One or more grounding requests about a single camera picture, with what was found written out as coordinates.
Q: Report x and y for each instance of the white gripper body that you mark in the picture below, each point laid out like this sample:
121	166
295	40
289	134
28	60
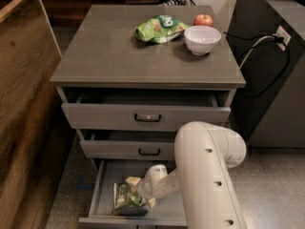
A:
145	187

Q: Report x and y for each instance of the green jalapeno chip bag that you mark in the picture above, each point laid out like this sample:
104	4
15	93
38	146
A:
127	201

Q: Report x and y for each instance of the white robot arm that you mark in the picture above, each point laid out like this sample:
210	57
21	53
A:
203	154

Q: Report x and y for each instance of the grey bottom drawer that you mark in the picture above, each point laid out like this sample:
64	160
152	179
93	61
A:
168	212

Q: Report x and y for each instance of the grey drawer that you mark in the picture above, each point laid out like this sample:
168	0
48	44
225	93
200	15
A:
168	212
134	145
142	110

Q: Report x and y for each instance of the grey middle drawer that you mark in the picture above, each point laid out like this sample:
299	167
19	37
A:
134	145

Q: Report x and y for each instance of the grey top drawer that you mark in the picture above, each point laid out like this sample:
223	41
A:
142	110

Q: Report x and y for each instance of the grey drawer cabinet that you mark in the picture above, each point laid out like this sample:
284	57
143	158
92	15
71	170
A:
105	54

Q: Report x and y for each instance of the bright green snack bag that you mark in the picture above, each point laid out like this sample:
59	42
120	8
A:
160	29

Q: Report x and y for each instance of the blue floor tape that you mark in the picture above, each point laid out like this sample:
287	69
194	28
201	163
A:
85	183

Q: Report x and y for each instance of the wooden panel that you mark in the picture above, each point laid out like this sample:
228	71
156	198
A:
35	137

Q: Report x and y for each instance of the white bowl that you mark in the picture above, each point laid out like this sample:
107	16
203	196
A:
201	40

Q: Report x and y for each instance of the red apple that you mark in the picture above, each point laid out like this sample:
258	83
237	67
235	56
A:
203	20

